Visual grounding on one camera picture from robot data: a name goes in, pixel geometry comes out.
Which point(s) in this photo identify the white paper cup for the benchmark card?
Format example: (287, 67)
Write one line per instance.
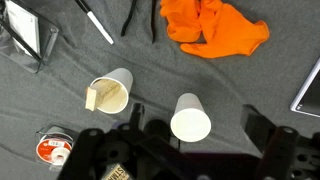
(190, 123)

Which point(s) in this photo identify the black and white marker pen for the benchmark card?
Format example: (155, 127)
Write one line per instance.
(98, 25)

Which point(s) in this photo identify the small wooden block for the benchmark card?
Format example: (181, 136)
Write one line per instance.
(90, 99)

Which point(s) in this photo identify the orange cloth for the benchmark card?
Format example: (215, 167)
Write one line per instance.
(220, 30)

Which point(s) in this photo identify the white paper cup stained inside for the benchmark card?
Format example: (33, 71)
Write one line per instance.
(113, 96)

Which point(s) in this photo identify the clear plastic box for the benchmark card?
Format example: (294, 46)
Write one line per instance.
(46, 40)

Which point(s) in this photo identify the grey tablecloth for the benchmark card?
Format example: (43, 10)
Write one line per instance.
(160, 73)

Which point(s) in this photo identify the black marker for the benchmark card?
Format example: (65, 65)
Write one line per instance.
(128, 18)

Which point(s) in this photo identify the white card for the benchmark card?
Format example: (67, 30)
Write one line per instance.
(25, 25)

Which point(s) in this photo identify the tablet with white frame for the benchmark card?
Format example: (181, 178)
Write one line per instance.
(310, 95)

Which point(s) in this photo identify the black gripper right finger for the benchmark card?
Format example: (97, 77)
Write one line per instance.
(256, 126)

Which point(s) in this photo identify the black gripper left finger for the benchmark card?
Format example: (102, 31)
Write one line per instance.
(137, 116)

